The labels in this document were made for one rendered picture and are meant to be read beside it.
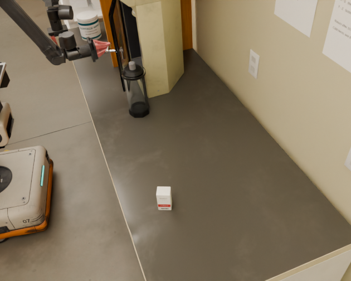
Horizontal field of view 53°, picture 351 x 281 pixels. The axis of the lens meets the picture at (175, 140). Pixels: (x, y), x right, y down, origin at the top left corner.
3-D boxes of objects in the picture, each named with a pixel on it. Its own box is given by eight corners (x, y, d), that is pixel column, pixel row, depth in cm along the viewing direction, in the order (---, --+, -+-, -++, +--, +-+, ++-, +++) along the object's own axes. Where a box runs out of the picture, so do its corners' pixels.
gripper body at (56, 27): (68, 32, 185) (65, 19, 180) (49, 36, 183) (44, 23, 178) (67, 27, 190) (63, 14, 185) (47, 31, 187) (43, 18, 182)
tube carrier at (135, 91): (151, 102, 173) (146, 64, 158) (149, 116, 165) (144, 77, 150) (130, 103, 173) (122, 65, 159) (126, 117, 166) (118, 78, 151)
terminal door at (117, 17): (129, 61, 195) (117, -13, 168) (125, 93, 173) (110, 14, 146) (128, 61, 195) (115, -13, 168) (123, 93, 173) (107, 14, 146)
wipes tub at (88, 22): (99, 30, 237) (94, 8, 227) (103, 38, 228) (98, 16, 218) (80, 34, 234) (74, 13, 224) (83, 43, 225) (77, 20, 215)
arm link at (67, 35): (53, 54, 166) (53, 64, 160) (46, 32, 158) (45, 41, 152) (79, 51, 167) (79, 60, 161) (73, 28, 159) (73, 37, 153)
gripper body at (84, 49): (92, 42, 159) (76, 45, 157) (97, 62, 166) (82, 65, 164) (89, 35, 163) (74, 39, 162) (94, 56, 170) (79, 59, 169)
